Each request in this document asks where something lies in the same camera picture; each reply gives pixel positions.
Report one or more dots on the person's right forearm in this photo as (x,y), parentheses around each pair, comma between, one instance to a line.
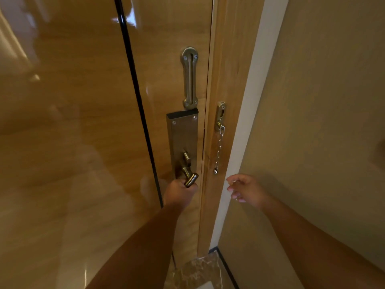
(318,249)

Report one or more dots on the wooden door frame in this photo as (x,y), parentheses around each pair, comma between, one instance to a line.
(231,72)

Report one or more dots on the metal thumb turn knob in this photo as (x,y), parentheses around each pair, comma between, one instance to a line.
(187,157)

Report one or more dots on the black baseboard strip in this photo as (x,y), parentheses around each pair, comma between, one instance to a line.
(227,270)

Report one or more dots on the person's left forearm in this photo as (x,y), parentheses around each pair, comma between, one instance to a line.
(141,252)

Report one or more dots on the person's right hand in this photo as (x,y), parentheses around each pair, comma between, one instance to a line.
(249,189)

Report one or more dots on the glossy wooden door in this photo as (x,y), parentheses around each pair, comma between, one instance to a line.
(75,132)

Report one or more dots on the white wall trim strip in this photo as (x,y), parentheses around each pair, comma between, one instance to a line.
(258,102)

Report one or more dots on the steel inner lock plate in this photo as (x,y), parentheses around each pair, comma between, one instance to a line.
(182,132)

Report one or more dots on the person's left hand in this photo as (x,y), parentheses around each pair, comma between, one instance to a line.
(179,195)

